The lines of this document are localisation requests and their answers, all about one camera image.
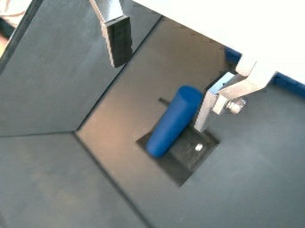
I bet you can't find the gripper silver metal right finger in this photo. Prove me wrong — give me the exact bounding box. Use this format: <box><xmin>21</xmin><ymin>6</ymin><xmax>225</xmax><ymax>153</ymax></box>
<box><xmin>194</xmin><ymin>56</ymin><xmax>275</xmax><ymax>132</ymax></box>

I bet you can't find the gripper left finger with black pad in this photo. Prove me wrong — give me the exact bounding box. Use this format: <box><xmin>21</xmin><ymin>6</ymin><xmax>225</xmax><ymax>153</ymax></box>
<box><xmin>89</xmin><ymin>0</ymin><xmax>132</xmax><ymax>68</ymax></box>

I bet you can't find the blue cylinder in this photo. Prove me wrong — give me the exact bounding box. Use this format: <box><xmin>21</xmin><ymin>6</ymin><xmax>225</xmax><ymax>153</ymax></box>
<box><xmin>146</xmin><ymin>85</ymin><xmax>202</xmax><ymax>158</ymax></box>

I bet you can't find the blue shape sorting block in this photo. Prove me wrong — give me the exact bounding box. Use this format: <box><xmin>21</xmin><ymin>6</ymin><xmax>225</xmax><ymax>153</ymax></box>
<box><xmin>225</xmin><ymin>47</ymin><xmax>305</xmax><ymax>99</ymax></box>

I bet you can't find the black curved cradle stand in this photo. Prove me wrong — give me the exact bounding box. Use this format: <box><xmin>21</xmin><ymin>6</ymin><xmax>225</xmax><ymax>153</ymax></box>
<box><xmin>135</xmin><ymin>97</ymin><xmax>221</xmax><ymax>188</ymax></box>

